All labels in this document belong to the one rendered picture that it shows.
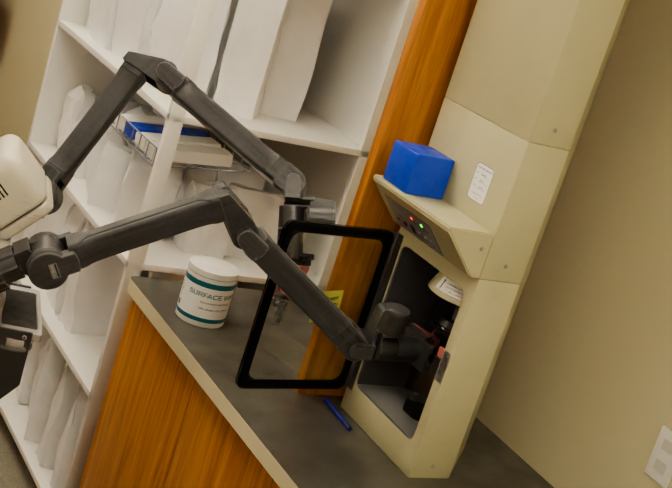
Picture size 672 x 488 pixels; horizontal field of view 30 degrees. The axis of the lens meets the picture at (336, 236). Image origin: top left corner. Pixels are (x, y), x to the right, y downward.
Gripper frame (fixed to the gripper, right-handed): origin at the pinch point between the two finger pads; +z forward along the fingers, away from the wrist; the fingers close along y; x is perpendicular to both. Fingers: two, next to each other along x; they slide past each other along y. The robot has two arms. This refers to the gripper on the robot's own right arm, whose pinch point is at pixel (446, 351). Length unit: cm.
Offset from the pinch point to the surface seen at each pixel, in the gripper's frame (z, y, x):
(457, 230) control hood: -19.3, -14.9, -33.2
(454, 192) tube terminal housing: -9.6, 2.5, -36.1
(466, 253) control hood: -15.3, -14.9, -28.6
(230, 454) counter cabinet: -39, 14, 35
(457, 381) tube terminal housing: -6.8, -14.8, 0.1
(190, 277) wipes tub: -37, 60, 11
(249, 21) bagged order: -12, 114, -46
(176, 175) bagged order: -19, 123, 4
